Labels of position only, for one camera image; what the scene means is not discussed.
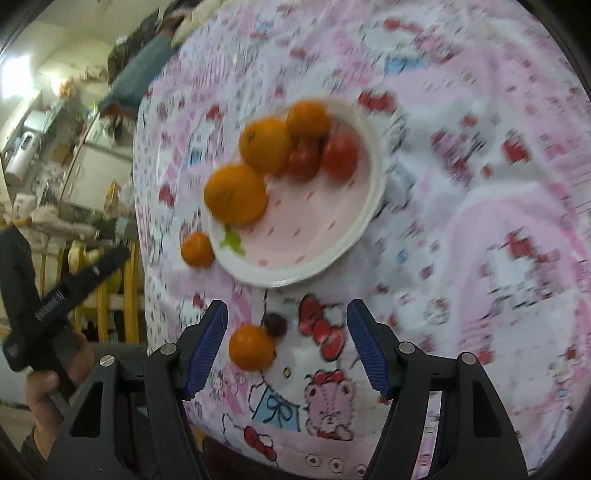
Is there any large orange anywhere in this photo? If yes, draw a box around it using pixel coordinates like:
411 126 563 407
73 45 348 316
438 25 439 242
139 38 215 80
203 164 269 228

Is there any pink strawberry plate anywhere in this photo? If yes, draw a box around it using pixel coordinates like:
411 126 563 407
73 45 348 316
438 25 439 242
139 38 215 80
206 96 386 289

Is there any orange with dark mark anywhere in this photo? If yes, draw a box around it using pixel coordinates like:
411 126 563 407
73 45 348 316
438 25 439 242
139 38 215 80
239 118 294 176

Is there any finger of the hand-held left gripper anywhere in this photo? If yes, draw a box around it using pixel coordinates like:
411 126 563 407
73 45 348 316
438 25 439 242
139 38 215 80
0 226 35 319
69 247 132 305

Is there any dark grape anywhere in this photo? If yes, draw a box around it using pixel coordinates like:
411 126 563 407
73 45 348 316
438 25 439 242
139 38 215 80
263 313 288 337

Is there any pink cartoon printed blanket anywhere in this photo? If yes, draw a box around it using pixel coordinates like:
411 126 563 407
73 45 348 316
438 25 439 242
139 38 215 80
131 0 591 480

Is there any white water heater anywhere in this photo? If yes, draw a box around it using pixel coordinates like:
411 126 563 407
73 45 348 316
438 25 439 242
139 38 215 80
4 131 40 185

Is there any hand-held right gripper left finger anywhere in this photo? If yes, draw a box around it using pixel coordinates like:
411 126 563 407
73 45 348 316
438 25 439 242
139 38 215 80
51 299 229 480

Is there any person's left hand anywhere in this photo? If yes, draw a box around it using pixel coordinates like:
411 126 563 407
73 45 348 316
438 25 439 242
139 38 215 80
24 331 96 441

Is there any small orange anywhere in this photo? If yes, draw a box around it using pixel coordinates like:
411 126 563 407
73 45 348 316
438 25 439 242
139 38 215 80
180 232 216 268

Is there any yellow stool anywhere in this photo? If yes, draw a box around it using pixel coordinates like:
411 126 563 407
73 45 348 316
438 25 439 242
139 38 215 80
69 240 139 342

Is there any large red tomato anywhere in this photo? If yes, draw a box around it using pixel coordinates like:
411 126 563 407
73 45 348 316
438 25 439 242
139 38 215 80
322 133 360 181

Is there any cream duvet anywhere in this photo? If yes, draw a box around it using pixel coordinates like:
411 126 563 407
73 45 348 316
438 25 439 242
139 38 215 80
173 0 218 47

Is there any pile of clothes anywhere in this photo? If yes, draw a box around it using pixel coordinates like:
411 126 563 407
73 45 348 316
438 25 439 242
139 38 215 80
108 0 195 61

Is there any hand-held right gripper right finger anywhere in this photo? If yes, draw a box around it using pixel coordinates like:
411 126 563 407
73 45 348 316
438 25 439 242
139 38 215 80
346 298 529 480

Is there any small red tomato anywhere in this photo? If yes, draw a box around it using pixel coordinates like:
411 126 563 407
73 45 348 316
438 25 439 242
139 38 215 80
287 140 322 182

